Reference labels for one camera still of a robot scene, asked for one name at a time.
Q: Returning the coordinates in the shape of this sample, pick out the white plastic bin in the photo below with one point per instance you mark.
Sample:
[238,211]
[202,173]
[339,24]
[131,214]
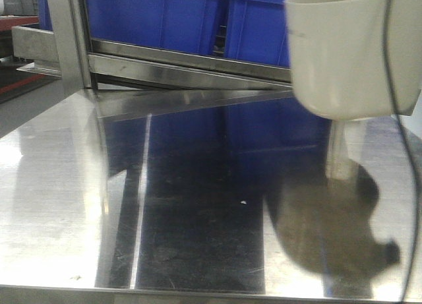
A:
[355,59]

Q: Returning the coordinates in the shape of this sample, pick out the blue crate middle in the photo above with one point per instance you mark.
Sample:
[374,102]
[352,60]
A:
[256,32]

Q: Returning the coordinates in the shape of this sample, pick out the blue crate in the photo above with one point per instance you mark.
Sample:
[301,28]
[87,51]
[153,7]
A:
[256,32]
[189,26]

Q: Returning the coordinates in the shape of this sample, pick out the blue crate left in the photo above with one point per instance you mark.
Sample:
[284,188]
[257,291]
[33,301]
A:
[189,26]

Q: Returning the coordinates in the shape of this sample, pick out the steel shelf frame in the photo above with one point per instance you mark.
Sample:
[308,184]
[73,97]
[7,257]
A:
[69,52]

